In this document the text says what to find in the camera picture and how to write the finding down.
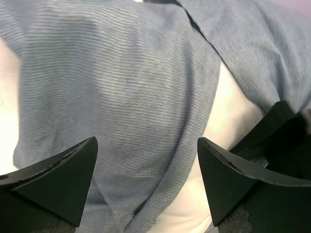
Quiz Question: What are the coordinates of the white pillow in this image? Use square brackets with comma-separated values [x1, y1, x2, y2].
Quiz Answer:
[0, 42, 263, 233]

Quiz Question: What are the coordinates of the striped blue beige pillowcase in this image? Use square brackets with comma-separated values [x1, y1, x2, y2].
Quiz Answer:
[0, 0, 311, 233]

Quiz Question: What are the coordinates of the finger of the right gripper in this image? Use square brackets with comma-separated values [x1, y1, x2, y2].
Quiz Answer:
[231, 101, 311, 177]

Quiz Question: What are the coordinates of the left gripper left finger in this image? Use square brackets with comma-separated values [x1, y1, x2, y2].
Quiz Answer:
[0, 137, 98, 233]

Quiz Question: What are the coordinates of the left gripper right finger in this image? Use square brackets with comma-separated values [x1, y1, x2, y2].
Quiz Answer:
[197, 138, 311, 233]

